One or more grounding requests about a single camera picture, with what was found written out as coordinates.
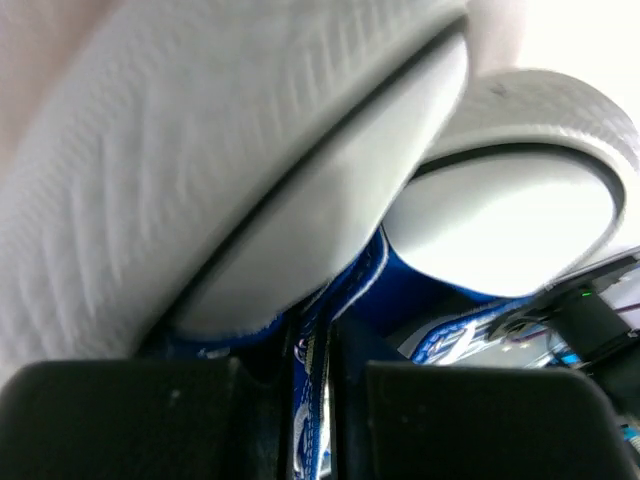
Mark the blue sneaker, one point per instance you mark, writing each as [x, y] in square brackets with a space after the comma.
[179, 174]
[535, 181]

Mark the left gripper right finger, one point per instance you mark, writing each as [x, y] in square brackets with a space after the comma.
[392, 419]

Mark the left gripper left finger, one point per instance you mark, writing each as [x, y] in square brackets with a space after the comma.
[142, 419]

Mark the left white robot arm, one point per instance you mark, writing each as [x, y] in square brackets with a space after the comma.
[326, 384]

